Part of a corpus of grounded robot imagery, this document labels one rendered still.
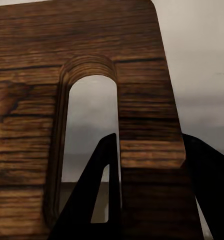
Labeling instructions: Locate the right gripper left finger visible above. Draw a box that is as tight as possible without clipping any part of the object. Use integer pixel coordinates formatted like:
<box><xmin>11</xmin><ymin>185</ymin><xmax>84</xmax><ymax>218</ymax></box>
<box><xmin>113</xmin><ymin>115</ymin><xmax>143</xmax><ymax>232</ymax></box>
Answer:
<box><xmin>47</xmin><ymin>133</ymin><xmax>123</xmax><ymax>240</ymax></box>

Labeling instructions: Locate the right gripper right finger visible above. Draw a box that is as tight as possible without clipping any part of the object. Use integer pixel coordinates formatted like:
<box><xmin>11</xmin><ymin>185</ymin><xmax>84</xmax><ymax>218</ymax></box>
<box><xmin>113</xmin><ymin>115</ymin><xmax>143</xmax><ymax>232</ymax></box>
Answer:
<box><xmin>182</xmin><ymin>133</ymin><xmax>224</xmax><ymax>240</ymax></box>

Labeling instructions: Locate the cutting board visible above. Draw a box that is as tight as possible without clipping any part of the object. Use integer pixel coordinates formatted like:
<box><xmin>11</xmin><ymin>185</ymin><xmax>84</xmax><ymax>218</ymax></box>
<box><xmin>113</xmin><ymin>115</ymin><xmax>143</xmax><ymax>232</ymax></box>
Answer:
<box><xmin>0</xmin><ymin>0</ymin><xmax>204</xmax><ymax>240</ymax></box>

